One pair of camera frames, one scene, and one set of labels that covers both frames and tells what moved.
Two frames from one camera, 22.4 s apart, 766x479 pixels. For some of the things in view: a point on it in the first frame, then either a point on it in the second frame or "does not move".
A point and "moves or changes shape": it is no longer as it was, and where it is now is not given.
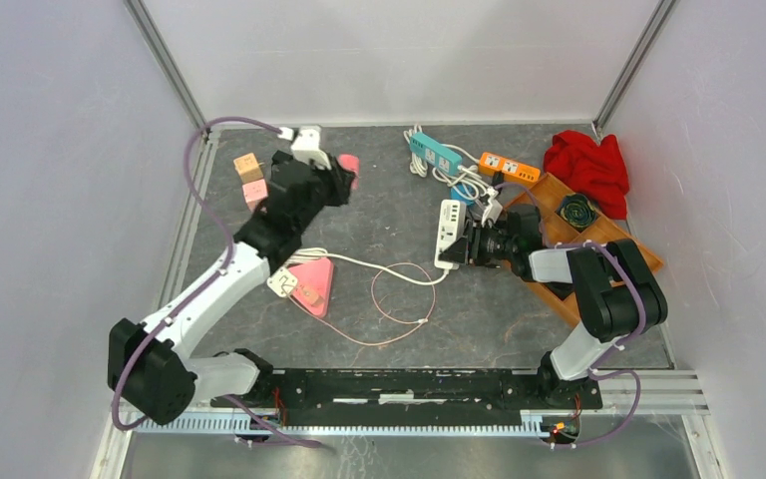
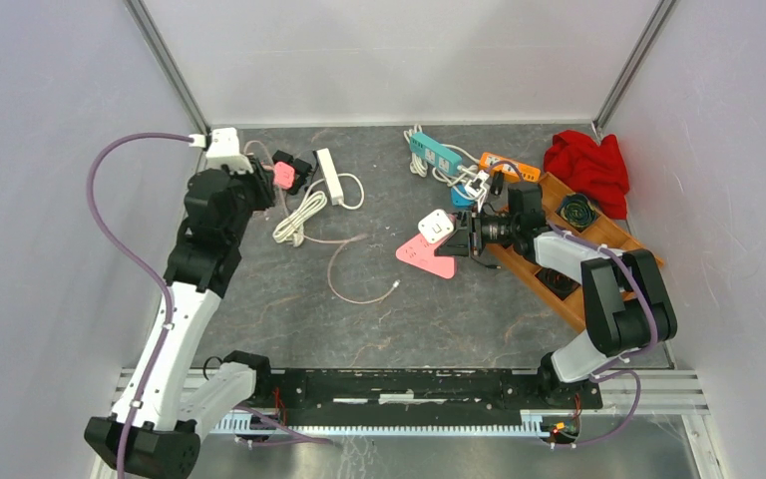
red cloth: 575,162 does not move
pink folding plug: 351,162 moves or changes shape
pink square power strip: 314,284 to 420,252
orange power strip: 490,163 does not move
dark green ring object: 577,210 does not move
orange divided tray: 569,220 does not move
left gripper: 340,180 to 261,180
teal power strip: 435,153 does not move
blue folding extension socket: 456,196 does not move
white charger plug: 282,282 to 436,226
